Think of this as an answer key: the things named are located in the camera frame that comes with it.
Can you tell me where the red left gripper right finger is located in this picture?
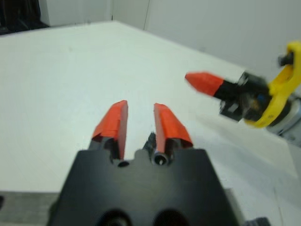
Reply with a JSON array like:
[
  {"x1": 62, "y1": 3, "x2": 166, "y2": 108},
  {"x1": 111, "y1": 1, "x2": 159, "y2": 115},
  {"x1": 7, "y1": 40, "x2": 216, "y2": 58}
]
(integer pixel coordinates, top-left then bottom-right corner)
[{"x1": 152, "y1": 102, "x2": 194, "y2": 158}]

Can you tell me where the black and yellow right gripper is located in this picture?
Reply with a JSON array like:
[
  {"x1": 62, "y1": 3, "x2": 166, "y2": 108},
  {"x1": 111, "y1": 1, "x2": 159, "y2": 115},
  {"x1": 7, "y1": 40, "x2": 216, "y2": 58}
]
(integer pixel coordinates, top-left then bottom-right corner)
[{"x1": 220, "y1": 41, "x2": 301, "y2": 129}]

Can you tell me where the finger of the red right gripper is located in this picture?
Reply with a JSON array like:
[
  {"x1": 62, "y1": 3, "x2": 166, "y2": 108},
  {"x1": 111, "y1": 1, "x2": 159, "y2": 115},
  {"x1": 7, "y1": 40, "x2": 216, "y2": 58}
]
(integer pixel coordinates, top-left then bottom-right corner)
[{"x1": 184, "y1": 71, "x2": 238, "y2": 101}]

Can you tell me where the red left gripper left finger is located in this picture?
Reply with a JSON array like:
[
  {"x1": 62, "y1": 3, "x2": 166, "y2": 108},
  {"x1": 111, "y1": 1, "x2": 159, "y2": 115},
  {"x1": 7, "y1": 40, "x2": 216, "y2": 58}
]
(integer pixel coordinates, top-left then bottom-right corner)
[{"x1": 88, "y1": 100, "x2": 129, "y2": 161}]

